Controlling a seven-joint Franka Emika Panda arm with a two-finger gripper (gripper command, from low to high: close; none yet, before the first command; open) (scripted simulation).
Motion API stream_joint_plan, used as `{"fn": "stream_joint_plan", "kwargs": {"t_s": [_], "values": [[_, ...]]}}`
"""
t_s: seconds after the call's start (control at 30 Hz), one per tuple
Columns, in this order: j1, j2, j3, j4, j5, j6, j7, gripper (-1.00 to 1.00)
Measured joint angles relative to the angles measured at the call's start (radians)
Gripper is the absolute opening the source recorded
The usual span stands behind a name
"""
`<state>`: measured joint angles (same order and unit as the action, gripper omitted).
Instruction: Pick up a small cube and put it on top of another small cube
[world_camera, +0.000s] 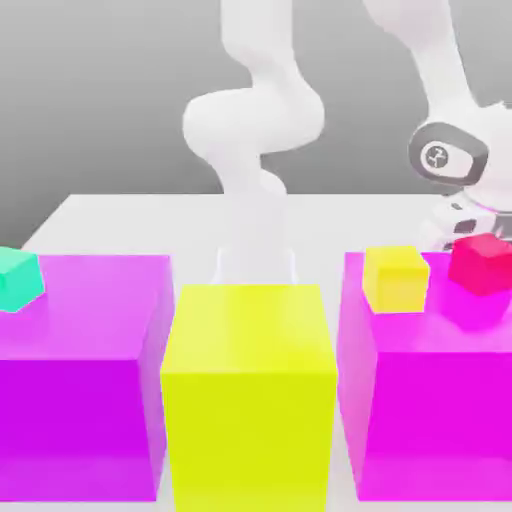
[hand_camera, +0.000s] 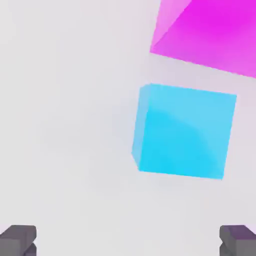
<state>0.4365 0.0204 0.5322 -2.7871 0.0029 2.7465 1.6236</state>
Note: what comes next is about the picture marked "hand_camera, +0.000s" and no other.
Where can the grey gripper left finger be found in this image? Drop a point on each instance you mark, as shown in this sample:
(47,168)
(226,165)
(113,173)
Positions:
(18,238)

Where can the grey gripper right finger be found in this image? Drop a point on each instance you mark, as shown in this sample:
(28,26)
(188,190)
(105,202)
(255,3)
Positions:
(238,240)

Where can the small cyan cube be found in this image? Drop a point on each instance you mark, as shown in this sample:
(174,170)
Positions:
(184,132)

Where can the large magenta box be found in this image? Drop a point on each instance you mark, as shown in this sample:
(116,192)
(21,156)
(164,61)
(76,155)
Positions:
(208,34)

